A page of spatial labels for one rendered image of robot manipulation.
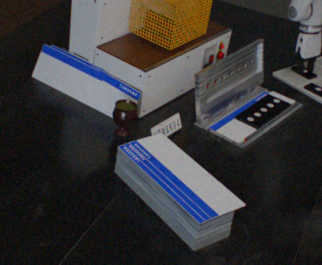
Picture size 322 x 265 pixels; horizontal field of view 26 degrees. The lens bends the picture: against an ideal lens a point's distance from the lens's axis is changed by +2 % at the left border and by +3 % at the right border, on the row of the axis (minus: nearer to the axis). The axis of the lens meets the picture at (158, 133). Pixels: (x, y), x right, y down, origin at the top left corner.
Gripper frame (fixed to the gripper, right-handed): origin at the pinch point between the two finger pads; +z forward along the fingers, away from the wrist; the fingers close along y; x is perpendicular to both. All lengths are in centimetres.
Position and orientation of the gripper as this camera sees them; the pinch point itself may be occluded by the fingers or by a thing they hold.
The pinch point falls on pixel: (305, 67)
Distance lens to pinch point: 291.5
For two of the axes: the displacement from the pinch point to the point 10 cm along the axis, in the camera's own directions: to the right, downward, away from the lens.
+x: -5.9, -3.3, 7.4
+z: -0.1, 9.2, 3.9
